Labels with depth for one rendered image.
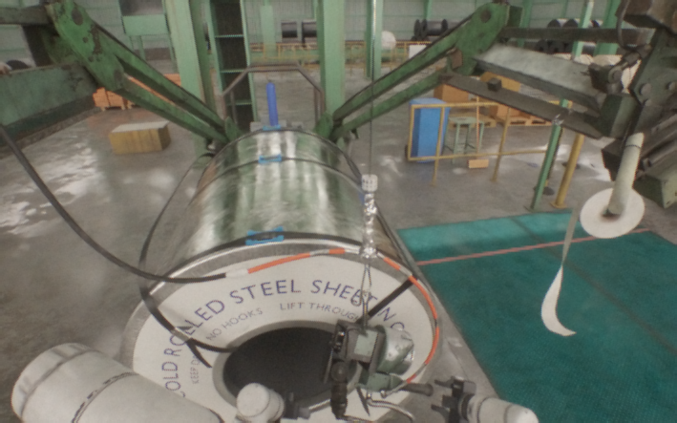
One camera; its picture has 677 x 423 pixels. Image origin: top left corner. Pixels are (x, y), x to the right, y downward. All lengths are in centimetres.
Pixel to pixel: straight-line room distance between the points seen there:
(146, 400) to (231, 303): 63
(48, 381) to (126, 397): 12
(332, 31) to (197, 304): 479
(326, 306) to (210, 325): 37
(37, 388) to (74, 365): 5
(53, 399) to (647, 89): 132
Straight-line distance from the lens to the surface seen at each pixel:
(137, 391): 51
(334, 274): 104
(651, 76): 116
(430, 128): 531
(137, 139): 716
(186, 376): 139
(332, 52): 546
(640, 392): 283
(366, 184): 76
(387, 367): 114
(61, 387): 57
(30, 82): 113
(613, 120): 113
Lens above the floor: 189
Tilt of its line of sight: 29 degrees down
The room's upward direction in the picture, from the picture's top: 1 degrees counter-clockwise
